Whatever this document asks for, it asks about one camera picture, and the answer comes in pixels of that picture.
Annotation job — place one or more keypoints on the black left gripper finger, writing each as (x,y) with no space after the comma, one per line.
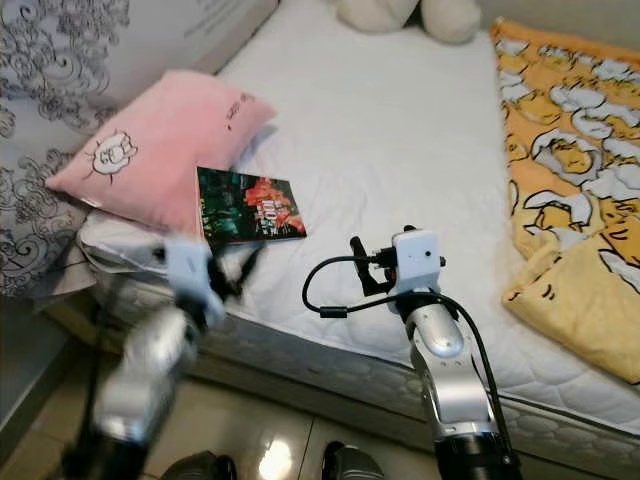
(248,268)

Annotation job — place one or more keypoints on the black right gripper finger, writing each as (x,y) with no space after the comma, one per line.
(362,268)

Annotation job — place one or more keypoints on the dark book with red print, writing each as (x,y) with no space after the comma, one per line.
(250,205)

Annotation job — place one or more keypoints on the pink bunny pillow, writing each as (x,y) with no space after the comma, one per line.
(170,140)

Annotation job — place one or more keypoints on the yellow cartoon egg blanket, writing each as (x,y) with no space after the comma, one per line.
(570,150)

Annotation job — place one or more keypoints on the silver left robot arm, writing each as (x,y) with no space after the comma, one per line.
(140,390)

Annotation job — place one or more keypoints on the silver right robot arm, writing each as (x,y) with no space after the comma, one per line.
(445,340)

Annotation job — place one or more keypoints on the grey quilted mattress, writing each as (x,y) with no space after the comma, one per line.
(310,370)

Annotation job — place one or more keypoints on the white quilted mattress pad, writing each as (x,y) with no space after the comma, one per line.
(380,150)

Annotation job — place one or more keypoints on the dark grey robot left leg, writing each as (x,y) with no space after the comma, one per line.
(200,468)

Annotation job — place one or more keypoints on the dark grey robot leg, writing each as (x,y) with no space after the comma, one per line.
(200,468)
(360,465)

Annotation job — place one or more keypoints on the dark grey robot right leg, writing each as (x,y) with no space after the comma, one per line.
(360,465)

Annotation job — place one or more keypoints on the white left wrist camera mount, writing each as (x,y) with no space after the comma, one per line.
(190,275)

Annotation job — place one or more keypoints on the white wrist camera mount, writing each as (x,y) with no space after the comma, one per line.
(420,260)
(190,275)

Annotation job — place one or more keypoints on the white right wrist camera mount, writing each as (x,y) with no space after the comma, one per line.
(420,260)

